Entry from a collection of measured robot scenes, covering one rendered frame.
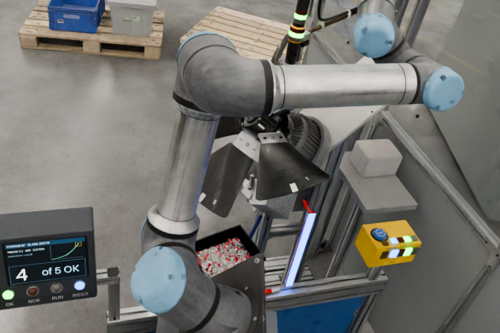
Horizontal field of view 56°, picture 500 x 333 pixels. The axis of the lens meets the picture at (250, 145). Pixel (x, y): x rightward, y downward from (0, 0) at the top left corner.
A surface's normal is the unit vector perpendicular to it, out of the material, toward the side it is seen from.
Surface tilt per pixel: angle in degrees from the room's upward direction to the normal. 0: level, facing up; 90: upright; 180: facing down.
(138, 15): 96
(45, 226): 15
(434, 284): 90
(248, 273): 47
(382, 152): 0
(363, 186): 0
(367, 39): 102
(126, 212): 0
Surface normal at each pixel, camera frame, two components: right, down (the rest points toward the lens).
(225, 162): -0.15, -0.07
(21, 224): 0.07, -0.92
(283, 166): -0.04, -0.76
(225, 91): -0.25, 0.27
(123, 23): 0.08, 0.68
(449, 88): 0.22, 0.44
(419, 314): -0.95, 0.05
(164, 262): -0.59, -0.56
